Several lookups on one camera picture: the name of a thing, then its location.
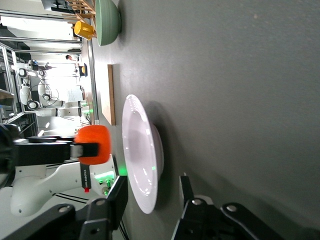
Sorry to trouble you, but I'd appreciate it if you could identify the metal background shelf frame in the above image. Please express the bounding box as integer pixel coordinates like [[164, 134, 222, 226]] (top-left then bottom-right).
[[0, 42, 38, 126]]

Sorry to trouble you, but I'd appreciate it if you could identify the yellow cup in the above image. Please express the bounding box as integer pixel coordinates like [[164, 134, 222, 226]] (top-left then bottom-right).
[[73, 20, 97, 41]]

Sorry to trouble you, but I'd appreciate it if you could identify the wooden cutting board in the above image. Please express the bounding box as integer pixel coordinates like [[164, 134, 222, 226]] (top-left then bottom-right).
[[100, 64, 117, 126]]

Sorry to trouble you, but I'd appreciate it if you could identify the orange fruit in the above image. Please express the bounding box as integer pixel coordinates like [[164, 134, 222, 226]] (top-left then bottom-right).
[[74, 124, 112, 166]]

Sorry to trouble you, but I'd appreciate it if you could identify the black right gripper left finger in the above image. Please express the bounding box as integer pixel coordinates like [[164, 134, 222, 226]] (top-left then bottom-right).
[[77, 175, 129, 240]]

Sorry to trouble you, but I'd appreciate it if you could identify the green bowl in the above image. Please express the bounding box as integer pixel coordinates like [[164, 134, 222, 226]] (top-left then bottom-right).
[[95, 0, 122, 47]]

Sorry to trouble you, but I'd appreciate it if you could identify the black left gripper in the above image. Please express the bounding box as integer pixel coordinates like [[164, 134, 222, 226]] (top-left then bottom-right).
[[12, 136, 99, 168]]

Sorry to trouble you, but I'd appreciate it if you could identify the black left arm base cable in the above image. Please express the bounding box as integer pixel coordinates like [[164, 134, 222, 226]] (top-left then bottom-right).
[[119, 219, 131, 240]]

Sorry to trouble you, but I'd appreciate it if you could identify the white round plate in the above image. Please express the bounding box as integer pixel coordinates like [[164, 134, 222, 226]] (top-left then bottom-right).
[[121, 94, 165, 215]]

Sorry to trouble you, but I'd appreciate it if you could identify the wooden peg rack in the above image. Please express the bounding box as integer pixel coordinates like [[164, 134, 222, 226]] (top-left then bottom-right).
[[61, 0, 97, 26]]

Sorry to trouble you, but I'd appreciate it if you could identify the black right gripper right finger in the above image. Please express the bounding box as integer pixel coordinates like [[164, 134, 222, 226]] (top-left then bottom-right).
[[171, 175, 221, 240]]

